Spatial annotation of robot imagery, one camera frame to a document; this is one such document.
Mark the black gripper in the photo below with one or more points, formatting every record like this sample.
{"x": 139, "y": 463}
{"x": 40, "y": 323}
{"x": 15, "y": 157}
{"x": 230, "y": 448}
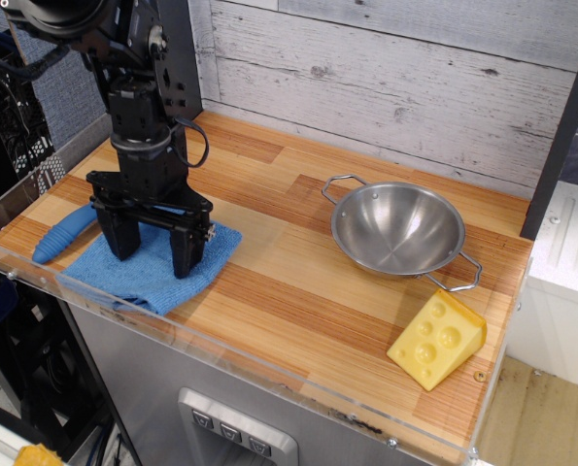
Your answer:
{"x": 151, "y": 188}

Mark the blue microfiber cloth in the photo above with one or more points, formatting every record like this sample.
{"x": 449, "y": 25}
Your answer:
{"x": 146, "y": 279}

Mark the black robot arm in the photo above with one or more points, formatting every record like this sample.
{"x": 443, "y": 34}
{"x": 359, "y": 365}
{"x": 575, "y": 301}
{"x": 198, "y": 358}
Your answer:
{"x": 136, "y": 51}

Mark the stainless steel cabinet front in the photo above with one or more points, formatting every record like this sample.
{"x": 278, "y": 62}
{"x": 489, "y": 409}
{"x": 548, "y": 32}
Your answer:
{"x": 143, "y": 377}

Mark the clear acrylic table guard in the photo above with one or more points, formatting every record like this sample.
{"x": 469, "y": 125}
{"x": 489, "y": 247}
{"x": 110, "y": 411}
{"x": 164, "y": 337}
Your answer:
{"x": 291, "y": 333}

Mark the black perforated crate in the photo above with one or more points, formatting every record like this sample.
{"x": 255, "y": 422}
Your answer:
{"x": 25, "y": 140}

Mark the silver button control panel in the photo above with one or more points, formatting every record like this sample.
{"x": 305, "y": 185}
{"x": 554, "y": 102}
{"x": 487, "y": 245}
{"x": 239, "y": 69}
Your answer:
{"x": 221, "y": 435}

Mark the yellow toy cheese wedge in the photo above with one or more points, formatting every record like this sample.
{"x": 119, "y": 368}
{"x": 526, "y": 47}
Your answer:
{"x": 441, "y": 336}

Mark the white ridged side unit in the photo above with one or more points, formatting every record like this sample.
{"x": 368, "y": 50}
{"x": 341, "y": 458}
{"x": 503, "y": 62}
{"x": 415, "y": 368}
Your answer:
{"x": 544, "y": 330}

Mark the blue handled metal spoon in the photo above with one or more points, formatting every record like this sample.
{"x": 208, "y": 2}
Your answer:
{"x": 63, "y": 234}

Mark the dark grey left post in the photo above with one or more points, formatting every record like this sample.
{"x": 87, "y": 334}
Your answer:
{"x": 181, "y": 76}

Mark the dark grey post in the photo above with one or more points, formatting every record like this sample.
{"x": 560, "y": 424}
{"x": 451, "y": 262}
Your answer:
{"x": 553, "y": 166}
{"x": 181, "y": 76}

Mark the steel bowl with handles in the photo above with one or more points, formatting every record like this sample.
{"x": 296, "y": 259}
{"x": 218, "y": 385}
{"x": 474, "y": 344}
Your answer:
{"x": 397, "y": 229}

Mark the dark grey right post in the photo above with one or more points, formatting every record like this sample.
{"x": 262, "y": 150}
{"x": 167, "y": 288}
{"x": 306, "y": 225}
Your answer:
{"x": 553, "y": 166}

